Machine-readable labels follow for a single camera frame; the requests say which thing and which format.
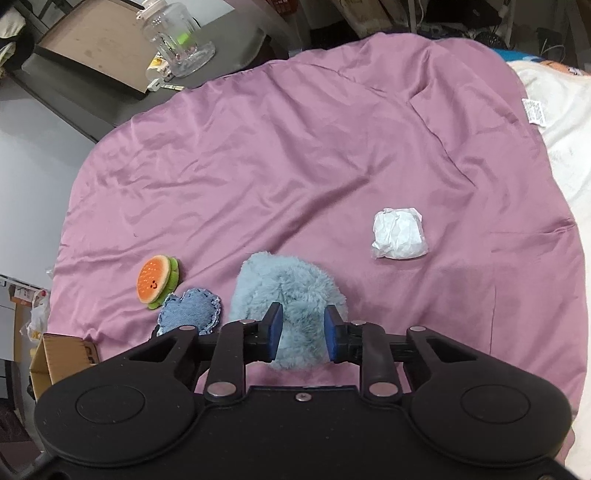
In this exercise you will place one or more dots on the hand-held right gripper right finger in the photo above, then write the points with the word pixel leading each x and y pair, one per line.
pixel 331 333

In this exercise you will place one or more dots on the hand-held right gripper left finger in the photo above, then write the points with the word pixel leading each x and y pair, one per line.
pixel 275 328

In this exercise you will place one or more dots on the light blue fluffy plush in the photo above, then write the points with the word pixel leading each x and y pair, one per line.
pixel 281 286

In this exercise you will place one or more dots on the dark grey plush toy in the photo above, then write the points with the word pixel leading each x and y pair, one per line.
pixel 189 311

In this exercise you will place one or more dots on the clear plastic item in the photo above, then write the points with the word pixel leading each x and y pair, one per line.
pixel 399 233

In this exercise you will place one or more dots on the burger plush toy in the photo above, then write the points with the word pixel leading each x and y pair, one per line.
pixel 154 279

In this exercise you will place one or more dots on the cardboard box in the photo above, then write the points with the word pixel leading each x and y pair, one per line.
pixel 51 364

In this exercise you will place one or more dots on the pink bedsheet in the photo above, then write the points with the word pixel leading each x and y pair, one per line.
pixel 300 161

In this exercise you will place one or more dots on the white plastic bag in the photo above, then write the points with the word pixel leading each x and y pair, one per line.
pixel 37 318

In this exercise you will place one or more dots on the yellow snack packet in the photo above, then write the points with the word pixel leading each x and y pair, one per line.
pixel 157 67

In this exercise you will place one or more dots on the white blanket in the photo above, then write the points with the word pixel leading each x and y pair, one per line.
pixel 568 152

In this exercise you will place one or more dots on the white fabric label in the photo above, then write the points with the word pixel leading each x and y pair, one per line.
pixel 534 110

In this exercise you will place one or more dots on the clear plastic jug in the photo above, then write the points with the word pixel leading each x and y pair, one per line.
pixel 180 41

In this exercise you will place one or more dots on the grey side table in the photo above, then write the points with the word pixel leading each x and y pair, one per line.
pixel 60 97

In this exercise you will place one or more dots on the black framed board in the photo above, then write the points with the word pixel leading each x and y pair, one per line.
pixel 92 41

